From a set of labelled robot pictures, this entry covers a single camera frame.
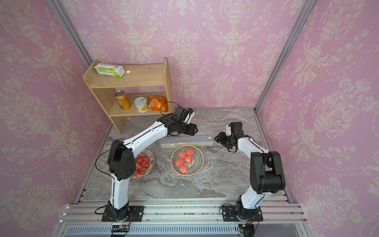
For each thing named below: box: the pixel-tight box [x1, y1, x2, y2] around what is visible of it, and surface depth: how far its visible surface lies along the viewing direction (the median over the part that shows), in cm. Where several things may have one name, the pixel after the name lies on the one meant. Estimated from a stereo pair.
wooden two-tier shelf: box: [82, 57, 174, 135], surface depth 85 cm
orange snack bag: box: [147, 95, 169, 113], surface depth 91 cm
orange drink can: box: [114, 89, 131, 111], surface depth 87 cm
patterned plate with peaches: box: [170, 144, 205, 177], surface depth 93 cm
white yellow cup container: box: [134, 96, 149, 114], surface depth 91 cm
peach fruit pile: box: [175, 148, 194, 174], surface depth 91 cm
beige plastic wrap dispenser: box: [159, 135, 215, 149], surface depth 96 cm
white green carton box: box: [94, 62, 126, 79], surface depth 77 cm
